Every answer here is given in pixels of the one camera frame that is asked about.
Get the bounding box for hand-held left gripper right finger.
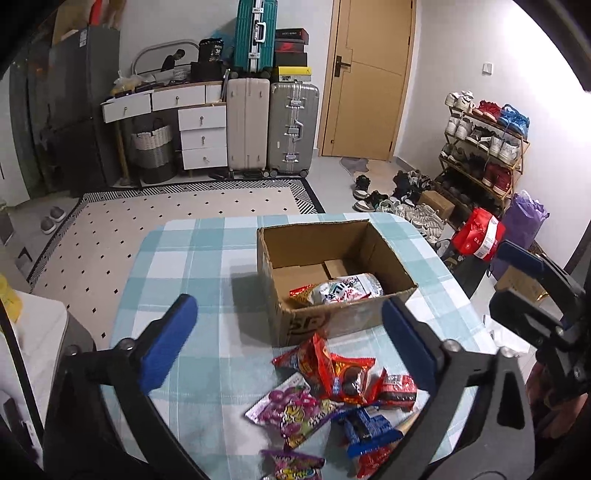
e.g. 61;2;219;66
369;295;536;480

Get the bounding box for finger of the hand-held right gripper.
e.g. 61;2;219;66
489;287;578;357
495;239;591;333

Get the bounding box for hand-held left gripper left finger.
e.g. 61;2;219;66
44;294;218;480

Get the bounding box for red black snack packet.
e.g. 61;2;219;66
379;369;419;412

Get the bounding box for blue snack packet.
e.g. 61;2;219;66
330;406;403;459

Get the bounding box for purple snack packet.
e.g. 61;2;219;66
259;449;328;480
245;373;324;450

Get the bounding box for printed cardboard box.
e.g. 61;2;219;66
496;265;550;304

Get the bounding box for purple bag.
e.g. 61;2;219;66
492;190;550;278

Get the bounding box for red shopping bag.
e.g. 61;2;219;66
451;208;506;263

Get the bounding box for red cookie snack packet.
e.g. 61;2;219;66
314;335;377;407

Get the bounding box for silver white snack packet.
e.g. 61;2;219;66
308;272;384;306

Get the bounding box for rows of shelved shoes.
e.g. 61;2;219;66
438;90;531;195

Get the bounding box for gold shoe rack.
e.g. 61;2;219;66
434;104;531;232

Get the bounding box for small brown cardboard box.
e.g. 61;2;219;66
418;190;456;221

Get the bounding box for patterned rug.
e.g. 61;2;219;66
28;178;326;333

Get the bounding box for pile of sneakers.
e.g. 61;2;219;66
352;170;448;243

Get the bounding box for red yellow snack packet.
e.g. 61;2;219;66
288;285;328;309

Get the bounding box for white upholstered seat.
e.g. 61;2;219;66
0;290;98;444

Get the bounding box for yellow bag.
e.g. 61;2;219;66
0;274;24;324

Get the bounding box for woven laundry basket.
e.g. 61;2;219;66
130;119;175;184

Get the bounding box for white drawer dresser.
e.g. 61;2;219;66
100;80;229;188

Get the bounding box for beige suitcase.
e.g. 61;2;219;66
226;78;271;178

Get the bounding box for wooden door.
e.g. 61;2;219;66
318;0;416;162

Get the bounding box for silver suitcase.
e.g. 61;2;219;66
267;82;320;177

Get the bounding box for dark grey wardrobe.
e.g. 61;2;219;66
9;25;122;197

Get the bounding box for translucent plastic bag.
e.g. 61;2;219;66
112;71;141;93

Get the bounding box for black storage bag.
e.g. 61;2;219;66
190;60;229;81

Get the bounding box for arched mirror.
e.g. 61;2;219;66
131;39;200;83

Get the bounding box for yellow black shoe box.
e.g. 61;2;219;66
271;66;311;85

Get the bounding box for black printed bag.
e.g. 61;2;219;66
198;38;225;63

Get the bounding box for teal suitcase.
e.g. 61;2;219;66
232;0;279;77

